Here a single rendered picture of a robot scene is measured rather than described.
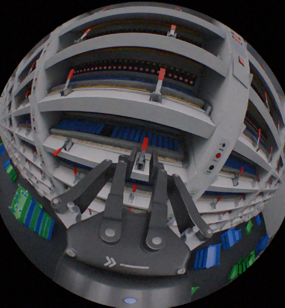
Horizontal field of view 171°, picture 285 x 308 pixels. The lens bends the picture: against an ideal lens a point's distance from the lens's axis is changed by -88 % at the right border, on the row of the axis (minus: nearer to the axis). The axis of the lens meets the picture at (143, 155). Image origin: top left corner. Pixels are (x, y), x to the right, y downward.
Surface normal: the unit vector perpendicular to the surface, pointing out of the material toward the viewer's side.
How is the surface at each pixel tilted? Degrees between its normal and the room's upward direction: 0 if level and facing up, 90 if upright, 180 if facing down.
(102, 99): 109
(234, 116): 90
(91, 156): 19
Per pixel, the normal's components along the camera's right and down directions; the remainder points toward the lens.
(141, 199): 0.15, -0.60
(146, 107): -0.16, 0.76
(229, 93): -0.10, 0.53
